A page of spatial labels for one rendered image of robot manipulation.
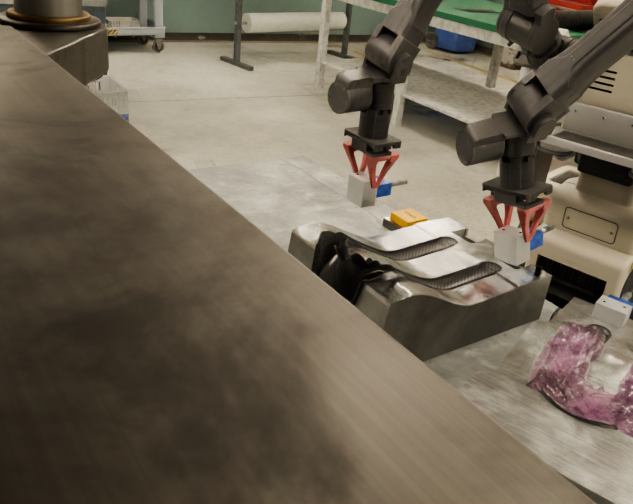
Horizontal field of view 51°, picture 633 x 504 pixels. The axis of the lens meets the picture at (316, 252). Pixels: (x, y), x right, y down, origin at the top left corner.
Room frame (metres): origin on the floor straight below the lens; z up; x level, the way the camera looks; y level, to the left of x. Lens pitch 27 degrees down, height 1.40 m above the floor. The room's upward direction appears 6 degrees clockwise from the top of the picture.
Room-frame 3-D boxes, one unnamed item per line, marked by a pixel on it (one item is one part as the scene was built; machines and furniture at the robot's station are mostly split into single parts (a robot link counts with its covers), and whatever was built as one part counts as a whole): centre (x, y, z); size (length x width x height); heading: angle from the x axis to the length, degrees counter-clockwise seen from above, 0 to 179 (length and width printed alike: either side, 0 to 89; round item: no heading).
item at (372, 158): (1.21, -0.09, 0.99); 0.07 x 0.07 x 0.09; 36
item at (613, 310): (0.99, -0.52, 0.86); 0.13 x 0.05 x 0.05; 144
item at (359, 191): (1.24, -0.12, 0.93); 0.13 x 0.05 x 0.05; 126
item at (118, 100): (3.87, 1.57, 0.28); 0.61 x 0.41 x 0.15; 121
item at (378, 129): (1.22, -0.08, 1.06); 0.10 x 0.07 x 0.07; 36
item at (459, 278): (0.97, -0.15, 0.92); 0.35 x 0.16 x 0.09; 127
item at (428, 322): (0.97, -0.13, 0.87); 0.50 x 0.26 x 0.14; 127
